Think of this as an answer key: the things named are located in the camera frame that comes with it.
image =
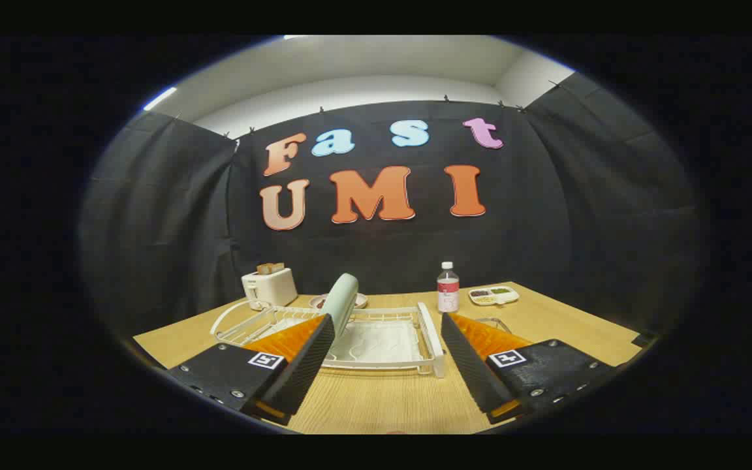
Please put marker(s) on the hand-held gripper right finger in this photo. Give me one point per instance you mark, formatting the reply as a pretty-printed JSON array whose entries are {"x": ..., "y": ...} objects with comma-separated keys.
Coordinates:
[{"x": 474, "y": 372}]

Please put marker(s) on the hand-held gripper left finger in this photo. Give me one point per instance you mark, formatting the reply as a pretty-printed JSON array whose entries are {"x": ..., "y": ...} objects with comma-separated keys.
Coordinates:
[{"x": 307, "y": 372}]

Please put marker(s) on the pale green plate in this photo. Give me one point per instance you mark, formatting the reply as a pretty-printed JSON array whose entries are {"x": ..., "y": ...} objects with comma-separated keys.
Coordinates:
[{"x": 343, "y": 300}]

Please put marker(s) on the small white plate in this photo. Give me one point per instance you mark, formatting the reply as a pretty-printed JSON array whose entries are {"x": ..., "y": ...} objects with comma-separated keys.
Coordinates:
[{"x": 361, "y": 301}]

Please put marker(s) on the white divided food tray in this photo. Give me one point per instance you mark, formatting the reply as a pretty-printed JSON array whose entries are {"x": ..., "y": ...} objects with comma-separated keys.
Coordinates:
[{"x": 493, "y": 299}]

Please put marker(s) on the clear bottle with red label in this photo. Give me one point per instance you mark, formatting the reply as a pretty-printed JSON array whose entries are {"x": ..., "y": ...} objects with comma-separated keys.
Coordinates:
[{"x": 448, "y": 294}]

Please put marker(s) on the white toaster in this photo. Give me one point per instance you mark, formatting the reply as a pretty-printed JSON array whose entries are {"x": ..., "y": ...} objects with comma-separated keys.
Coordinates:
[{"x": 271, "y": 288}]

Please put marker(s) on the black backdrop cloth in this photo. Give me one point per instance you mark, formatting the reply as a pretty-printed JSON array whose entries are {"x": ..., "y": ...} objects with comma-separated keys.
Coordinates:
[{"x": 546, "y": 228}]

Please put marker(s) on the black block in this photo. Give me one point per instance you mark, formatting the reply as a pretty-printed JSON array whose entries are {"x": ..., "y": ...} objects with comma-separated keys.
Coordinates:
[{"x": 643, "y": 339}]

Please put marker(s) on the ceiling light strip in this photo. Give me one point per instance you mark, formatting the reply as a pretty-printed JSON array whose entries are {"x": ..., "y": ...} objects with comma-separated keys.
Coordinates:
[{"x": 159, "y": 98}]

